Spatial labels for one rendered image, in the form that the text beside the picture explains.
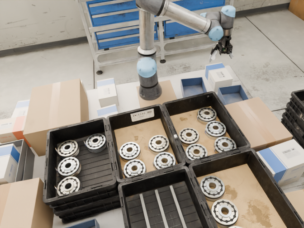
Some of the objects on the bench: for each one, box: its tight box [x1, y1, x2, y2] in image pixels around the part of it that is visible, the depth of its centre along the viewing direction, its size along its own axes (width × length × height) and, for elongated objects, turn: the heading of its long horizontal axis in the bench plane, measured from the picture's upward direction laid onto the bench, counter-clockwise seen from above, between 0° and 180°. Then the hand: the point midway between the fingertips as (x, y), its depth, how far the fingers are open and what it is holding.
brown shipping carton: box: [224, 97, 293, 152], centre depth 133 cm, size 30×22×16 cm
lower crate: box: [53, 195, 121, 223], centre depth 125 cm, size 40×30×12 cm
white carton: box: [97, 78, 119, 108], centre depth 170 cm, size 20×12×9 cm, turn 17°
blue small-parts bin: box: [217, 85, 249, 105], centre depth 156 cm, size 20×15×7 cm
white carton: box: [204, 62, 233, 92], centre depth 172 cm, size 20×12×9 cm, turn 15°
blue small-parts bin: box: [181, 77, 207, 98], centre depth 165 cm, size 20×15×7 cm
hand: (220, 59), depth 162 cm, fingers open, 14 cm apart
